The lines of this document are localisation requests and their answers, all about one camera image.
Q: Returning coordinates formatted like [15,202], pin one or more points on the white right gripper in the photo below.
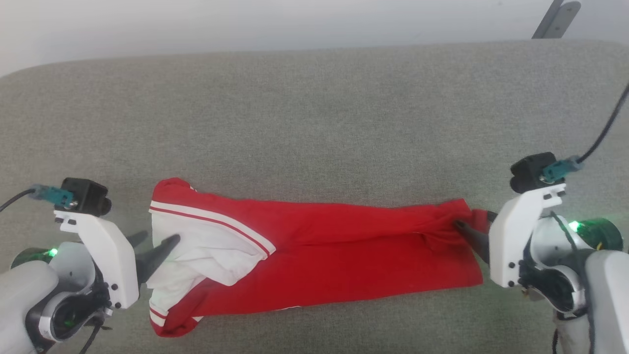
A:
[516,236]

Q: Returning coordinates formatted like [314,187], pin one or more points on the red and white jersey shirt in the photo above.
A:
[344,255]

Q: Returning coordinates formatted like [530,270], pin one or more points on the grey metal pole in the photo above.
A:
[555,19]

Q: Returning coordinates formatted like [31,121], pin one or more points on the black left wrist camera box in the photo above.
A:
[88,196]

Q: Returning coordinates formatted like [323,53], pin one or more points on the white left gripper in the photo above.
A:
[105,255]

